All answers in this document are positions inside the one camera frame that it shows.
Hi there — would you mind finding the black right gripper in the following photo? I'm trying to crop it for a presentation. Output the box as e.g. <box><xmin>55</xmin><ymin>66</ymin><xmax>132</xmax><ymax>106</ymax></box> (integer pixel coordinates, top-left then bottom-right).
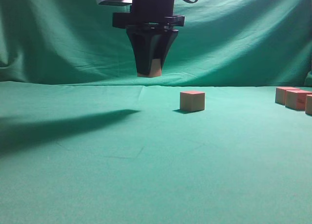
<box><xmin>112</xmin><ymin>0</ymin><xmax>185</xmax><ymax>75</ymax></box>

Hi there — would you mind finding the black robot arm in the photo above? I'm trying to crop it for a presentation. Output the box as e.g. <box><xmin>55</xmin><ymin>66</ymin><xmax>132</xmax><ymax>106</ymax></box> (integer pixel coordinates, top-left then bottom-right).
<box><xmin>112</xmin><ymin>0</ymin><xmax>184</xmax><ymax>78</ymax></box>

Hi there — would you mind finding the far pink wooden cube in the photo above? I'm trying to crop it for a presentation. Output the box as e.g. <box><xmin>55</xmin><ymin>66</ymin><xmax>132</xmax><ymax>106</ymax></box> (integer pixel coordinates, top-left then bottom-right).
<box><xmin>275</xmin><ymin>86</ymin><xmax>300</xmax><ymax>105</ymax></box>

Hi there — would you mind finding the green cloth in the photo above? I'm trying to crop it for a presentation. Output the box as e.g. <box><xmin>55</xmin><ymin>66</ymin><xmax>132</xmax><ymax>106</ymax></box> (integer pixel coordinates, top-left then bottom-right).
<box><xmin>0</xmin><ymin>0</ymin><xmax>312</xmax><ymax>224</ymax></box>

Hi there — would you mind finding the middle pink wooden cube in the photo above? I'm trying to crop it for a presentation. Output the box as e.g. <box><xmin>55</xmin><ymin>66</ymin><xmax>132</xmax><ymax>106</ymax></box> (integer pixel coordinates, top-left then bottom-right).
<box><xmin>285</xmin><ymin>90</ymin><xmax>312</xmax><ymax>110</ymax></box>

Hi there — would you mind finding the placed pink cube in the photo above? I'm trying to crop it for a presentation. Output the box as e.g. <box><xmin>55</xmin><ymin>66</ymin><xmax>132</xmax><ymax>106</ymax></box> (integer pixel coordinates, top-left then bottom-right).
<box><xmin>137</xmin><ymin>59</ymin><xmax>162</xmax><ymax>78</ymax></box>
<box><xmin>180</xmin><ymin>91</ymin><xmax>205</xmax><ymax>112</ymax></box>

